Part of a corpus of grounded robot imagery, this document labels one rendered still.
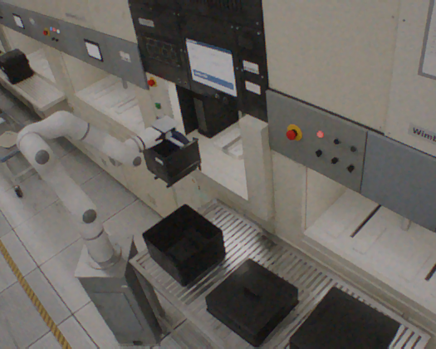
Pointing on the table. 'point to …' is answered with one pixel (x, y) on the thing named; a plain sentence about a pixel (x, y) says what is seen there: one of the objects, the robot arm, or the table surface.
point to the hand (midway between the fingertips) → (164, 127)
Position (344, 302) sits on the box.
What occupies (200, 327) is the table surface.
